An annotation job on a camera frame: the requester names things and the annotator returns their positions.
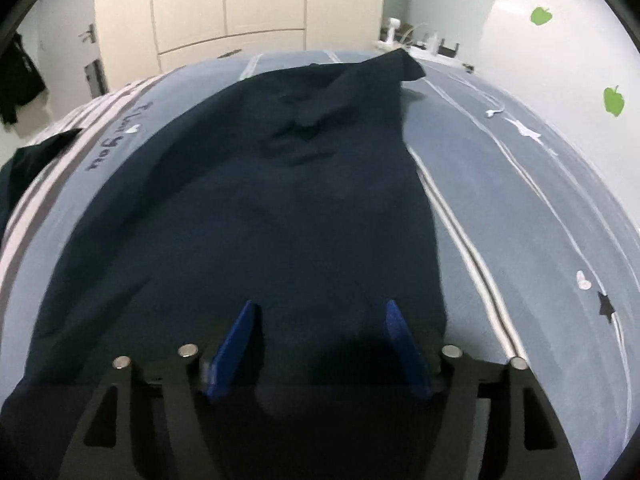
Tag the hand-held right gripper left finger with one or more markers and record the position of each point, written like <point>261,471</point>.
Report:
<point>232,350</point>

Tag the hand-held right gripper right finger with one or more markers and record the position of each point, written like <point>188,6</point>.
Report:
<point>406,350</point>

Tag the dark navy garment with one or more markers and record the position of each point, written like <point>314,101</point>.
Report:
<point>280,210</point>

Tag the striped star bedsheet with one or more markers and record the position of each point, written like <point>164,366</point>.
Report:
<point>525,220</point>

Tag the white nightstand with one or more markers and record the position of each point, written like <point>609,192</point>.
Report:
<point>425,54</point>

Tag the black router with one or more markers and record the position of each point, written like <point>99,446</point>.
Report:
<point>449,50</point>

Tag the dark grey suitcase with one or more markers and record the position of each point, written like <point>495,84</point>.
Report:
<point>96,77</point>

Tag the small white fan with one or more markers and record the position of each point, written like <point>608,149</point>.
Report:
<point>391,32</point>

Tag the green apple sticker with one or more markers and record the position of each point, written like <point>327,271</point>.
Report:
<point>613,102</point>
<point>541,16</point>

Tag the white headboard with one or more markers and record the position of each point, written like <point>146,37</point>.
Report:
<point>565,60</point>

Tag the white door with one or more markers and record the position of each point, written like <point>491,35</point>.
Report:
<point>65,55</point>

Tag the black hanging jacket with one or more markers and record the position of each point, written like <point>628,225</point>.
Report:
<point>17,80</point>

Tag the cream wardrobe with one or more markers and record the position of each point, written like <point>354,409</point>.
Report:
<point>250,5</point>

